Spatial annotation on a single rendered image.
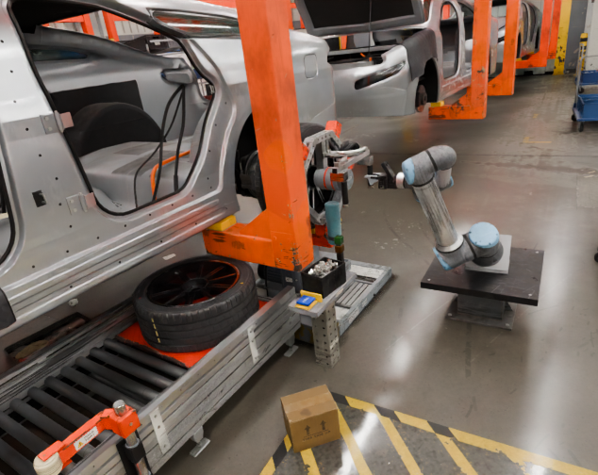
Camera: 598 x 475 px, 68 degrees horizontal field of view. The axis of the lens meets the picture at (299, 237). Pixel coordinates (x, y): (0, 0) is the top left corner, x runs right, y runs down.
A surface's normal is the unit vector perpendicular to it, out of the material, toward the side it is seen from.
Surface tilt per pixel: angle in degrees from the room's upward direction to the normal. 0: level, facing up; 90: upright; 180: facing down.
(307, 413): 0
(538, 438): 0
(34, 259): 92
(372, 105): 106
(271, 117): 90
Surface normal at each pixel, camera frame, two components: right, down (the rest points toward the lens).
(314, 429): 0.28, 0.36
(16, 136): 0.83, 0.08
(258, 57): -0.54, 0.39
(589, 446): -0.11, -0.91
